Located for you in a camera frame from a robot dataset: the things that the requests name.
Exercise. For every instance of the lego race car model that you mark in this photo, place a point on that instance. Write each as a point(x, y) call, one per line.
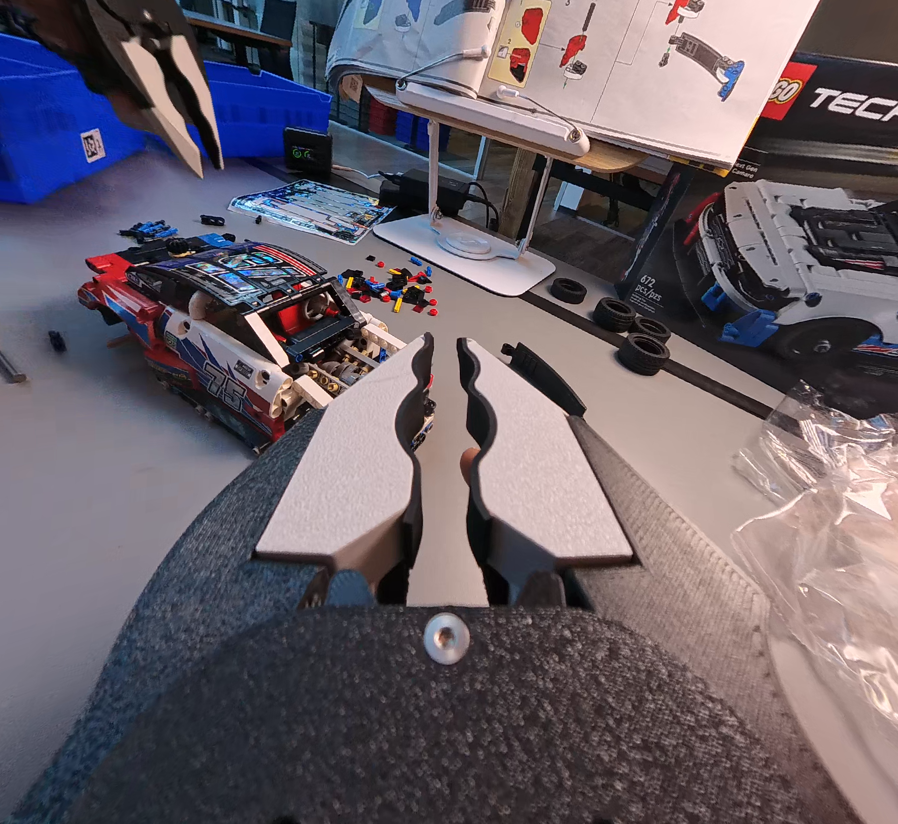
point(231, 326)

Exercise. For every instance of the white book stand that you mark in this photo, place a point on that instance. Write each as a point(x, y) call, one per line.
point(484, 266)

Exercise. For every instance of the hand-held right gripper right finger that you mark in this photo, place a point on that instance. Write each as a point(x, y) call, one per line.
point(547, 487)

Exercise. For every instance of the black power adapter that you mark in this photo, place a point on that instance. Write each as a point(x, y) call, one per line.
point(421, 189)

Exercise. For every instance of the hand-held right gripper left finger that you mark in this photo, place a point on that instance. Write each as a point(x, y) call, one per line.
point(337, 487)

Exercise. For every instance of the black lego tire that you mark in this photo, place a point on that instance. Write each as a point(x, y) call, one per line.
point(568, 289)
point(652, 327)
point(614, 315)
point(643, 354)

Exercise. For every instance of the grey lego axle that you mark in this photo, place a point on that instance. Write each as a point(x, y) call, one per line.
point(11, 366)

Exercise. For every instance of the holographic sticker sheet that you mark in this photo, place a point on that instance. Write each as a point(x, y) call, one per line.
point(309, 210)

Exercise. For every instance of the cluster of blue black pins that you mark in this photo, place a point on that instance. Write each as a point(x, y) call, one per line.
point(147, 231)

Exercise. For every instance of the lego instruction booklet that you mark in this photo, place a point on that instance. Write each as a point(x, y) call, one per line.
point(631, 31)

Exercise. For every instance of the crumpled clear plastic bags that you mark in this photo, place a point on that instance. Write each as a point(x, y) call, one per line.
point(835, 529)

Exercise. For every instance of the black curved lego panel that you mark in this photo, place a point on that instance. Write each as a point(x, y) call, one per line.
point(544, 375)

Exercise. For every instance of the coloured storage drawers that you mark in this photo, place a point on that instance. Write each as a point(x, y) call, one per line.
point(386, 119)

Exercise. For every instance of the pile of small lego pieces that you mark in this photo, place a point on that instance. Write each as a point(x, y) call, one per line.
point(393, 284)

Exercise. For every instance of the black lego connector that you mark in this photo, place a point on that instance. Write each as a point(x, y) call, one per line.
point(57, 341)

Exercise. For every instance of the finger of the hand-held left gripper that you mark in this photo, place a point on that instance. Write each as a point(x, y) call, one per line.
point(158, 98)
point(196, 87)

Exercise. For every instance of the black office chair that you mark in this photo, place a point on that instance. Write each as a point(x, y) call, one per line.
point(278, 24)

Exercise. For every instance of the blue bin with label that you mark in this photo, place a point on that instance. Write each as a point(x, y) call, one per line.
point(49, 122)

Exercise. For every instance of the black device with green display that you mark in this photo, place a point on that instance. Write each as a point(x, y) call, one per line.
point(307, 149)

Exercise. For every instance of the wooden desk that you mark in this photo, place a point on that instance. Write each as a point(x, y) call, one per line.
point(238, 28)

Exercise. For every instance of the lego set box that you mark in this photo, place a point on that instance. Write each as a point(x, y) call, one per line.
point(807, 263)

